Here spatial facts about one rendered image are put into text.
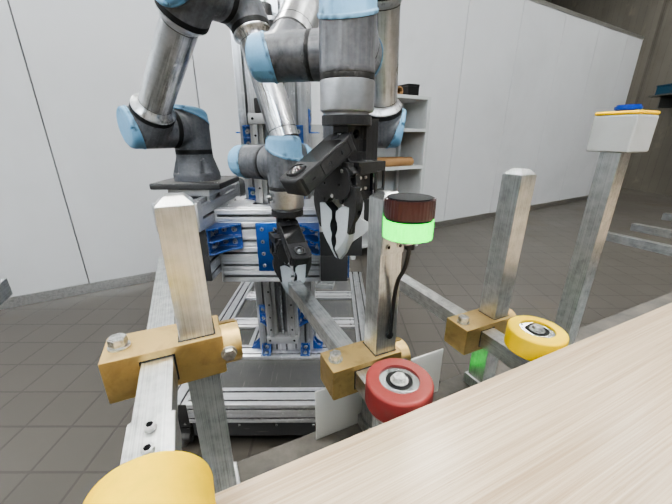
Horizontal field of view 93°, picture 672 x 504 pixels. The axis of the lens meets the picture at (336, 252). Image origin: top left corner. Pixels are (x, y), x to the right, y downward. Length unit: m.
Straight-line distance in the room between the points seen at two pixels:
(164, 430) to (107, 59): 2.84
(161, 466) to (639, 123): 0.80
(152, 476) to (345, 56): 0.45
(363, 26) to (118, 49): 2.65
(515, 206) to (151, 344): 0.54
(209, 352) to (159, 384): 0.06
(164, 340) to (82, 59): 2.74
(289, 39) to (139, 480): 0.56
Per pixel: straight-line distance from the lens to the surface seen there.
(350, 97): 0.46
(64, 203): 3.07
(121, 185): 3.01
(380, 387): 0.40
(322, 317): 0.61
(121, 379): 0.41
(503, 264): 0.61
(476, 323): 0.63
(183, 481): 0.27
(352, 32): 0.47
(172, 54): 0.97
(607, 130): 0.80
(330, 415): 0.60
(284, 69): 0.60
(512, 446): 0.39
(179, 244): 0.35
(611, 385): 0.52
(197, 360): 0.40
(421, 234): 0.37
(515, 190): 0.59
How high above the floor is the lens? 1.18
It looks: 20 degrees down
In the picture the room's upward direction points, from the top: straight up
